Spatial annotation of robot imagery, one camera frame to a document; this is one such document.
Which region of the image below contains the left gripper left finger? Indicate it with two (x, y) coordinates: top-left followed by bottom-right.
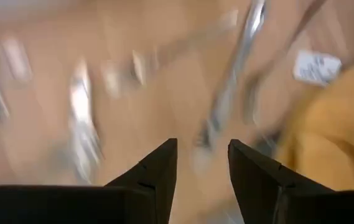
(0, 138), (178, 224)

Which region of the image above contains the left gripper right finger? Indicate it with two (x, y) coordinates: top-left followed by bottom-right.
(228, 139), (354, 224)

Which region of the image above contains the silver table knife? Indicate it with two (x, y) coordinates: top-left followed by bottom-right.
(192, 0), (269, 169)

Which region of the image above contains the yellow cloth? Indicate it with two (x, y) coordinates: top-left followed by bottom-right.
(274, 55), (354, 191)

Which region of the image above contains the silver fork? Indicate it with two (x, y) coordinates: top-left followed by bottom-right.
(66, 57), (105, 186)

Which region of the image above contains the white paper tag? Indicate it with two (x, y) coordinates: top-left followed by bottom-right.
(292, 49), (343, 87)

